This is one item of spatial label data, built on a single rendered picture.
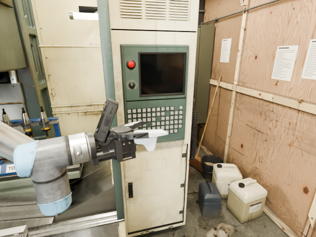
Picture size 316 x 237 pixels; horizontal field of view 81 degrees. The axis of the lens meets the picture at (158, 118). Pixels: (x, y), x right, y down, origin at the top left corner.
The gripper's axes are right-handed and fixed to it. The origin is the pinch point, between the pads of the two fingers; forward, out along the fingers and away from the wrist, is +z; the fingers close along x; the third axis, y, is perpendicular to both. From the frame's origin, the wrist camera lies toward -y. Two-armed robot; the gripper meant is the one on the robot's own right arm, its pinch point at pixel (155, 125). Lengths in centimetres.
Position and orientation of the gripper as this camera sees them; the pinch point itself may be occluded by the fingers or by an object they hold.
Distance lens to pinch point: 57.1
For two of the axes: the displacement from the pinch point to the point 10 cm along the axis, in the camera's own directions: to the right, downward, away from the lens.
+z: 8.8, -1.6, 4.5
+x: 4.7, 1.6, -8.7
